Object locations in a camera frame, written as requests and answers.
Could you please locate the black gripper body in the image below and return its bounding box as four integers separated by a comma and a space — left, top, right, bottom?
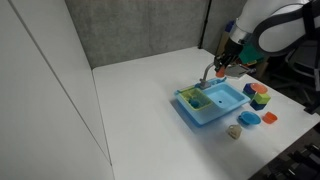
218, 40, 245, 66

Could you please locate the light blue toy sink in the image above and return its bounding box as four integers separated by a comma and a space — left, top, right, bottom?
173, 77, 251, 127

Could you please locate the blue toy cup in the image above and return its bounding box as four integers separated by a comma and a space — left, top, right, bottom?
188, 97, 201, 110

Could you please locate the grey toy faucet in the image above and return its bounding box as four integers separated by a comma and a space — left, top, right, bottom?
199, 62, 218, 90

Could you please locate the dark blue block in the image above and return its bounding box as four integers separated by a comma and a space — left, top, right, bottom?
249, 99, 268, 112
242, 83, 256, 96

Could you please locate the black tripod pole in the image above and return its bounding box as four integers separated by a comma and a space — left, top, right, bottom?
198, 0, 213, 50

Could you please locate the yellow-green toy dish rack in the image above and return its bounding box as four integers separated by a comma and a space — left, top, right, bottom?
178, 87, 213, 112

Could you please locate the lime green block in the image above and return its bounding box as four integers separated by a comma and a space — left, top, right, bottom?
253, 92, 272, 105

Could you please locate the blue toy plate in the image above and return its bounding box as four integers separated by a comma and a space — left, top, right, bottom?
237, 110, 262, 127

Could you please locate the beige toy shaker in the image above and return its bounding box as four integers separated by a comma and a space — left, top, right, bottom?
227, 124, 243, 140

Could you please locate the black office chair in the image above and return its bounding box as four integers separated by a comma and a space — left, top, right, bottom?
266, 39, 320, 116

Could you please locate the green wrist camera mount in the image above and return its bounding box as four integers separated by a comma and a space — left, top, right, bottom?
238, 42, 266, 66

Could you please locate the orange toy mug with handle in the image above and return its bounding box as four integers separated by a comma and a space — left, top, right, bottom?
262, 111, 279, 125

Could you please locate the black metal frame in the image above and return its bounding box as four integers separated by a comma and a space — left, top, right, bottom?
248, 125, 320, 180

